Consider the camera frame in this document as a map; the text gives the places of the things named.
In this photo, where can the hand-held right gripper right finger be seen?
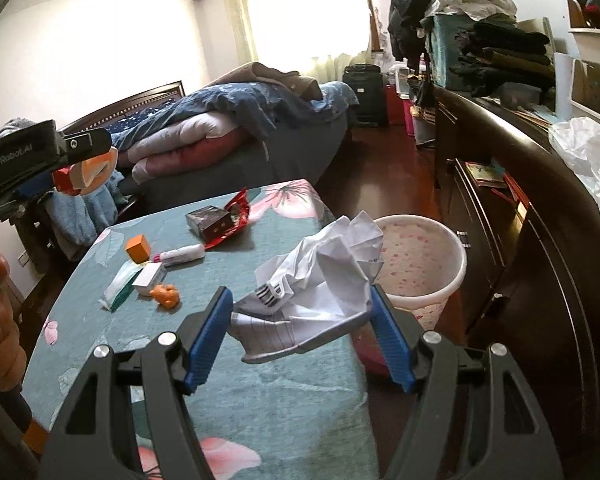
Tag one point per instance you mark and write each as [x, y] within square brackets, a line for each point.
[392, 342]

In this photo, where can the red storage box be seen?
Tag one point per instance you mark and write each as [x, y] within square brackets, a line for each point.
[394, 107]

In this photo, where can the red snack wrapper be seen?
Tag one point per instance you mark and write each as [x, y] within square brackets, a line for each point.
[240, 210]

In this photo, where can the dark wooden dresser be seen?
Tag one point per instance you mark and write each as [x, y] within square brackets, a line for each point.
[540, 260]

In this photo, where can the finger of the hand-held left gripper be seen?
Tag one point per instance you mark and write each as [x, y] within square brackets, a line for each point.
[87, 142]

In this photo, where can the white shelf unit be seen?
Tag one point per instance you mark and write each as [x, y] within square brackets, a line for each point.
[592, 65]

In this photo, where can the white pink-dotted waste bin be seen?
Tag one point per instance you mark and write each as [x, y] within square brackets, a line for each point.
[420, 260]

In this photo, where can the teal floral tablecloth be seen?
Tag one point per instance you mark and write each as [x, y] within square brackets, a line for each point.
[130, 360]

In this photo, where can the row of books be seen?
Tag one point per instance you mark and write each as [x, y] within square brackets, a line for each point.
[485, 175]

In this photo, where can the orange toy figure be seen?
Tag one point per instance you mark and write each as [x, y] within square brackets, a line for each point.
[165, 297]

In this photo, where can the white paper piece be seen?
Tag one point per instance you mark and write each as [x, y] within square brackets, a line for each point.
[150, 279]

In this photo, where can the white curtain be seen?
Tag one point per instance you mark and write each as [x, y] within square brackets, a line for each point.
[240, 15]

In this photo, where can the black jacket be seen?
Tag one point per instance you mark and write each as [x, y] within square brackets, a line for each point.
[405, 10]

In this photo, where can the person's left hand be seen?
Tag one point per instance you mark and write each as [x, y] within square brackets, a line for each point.
[2, 340]

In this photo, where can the green white tissue packet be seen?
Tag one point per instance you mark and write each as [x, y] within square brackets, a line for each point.
[122, 287]

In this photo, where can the white plastic container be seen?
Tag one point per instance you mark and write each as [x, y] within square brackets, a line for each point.
[402, 80]

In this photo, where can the dark brown box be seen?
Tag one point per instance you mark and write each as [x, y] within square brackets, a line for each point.
[207, 222]

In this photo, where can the teal storage box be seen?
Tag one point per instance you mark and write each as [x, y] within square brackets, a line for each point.
[445, 50]

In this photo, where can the white plastic bag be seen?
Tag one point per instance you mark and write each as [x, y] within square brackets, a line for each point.
[592, 160]

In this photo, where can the brown blanket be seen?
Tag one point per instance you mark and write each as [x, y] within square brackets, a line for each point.
[270, 77]

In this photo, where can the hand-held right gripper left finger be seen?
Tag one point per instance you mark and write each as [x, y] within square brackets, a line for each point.
[207, 342]

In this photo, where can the white pink tube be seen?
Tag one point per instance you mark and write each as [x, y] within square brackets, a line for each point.
[180, 254]

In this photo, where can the orange white snack packet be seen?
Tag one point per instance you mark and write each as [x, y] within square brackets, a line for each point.
[92, 172]

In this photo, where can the pink white quilt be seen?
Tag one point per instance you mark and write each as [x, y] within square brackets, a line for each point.
[180, 145]

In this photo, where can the black suitcase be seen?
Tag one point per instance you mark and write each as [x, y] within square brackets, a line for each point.
[364, 92]

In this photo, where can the dark wooden headboard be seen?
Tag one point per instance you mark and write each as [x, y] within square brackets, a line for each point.
[130, 105]

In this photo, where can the grey bed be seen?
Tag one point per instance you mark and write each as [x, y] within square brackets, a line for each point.
[290, 150]

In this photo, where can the blue floral duvet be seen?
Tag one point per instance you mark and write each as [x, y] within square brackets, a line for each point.
[230, 105]

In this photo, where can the orange cube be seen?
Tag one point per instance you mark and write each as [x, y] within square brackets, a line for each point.
[138, 249]

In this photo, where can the stack of dark folded clothes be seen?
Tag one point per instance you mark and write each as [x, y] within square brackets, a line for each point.
[510, 55]

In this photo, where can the light blue towel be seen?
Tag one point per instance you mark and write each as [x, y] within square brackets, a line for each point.
[87, 210]

